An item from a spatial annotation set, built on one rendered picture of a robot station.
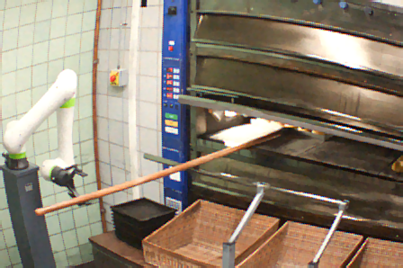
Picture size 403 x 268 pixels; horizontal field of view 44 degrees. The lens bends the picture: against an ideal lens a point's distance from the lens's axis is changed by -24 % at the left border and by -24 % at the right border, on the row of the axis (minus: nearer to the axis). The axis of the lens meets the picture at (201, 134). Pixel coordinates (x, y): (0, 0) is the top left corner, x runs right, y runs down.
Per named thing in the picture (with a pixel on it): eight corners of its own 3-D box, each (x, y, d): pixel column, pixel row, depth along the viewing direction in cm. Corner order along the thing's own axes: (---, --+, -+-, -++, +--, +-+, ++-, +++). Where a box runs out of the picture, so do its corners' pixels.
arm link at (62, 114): (51, 106, 279) (62, 109, 271) (67, 102, 287) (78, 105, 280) (53, 175, 288) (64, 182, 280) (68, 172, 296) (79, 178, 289)
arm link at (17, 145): (-3, 142, 252) (67, 71, 252) (1, 134, 267) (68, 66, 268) (11, 162, 256) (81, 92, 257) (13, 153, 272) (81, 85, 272)
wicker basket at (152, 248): (199, 239, 355) (199, 198, 348) (276, 259, 320) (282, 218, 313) (142, 262, 319) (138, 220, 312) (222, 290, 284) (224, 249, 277)
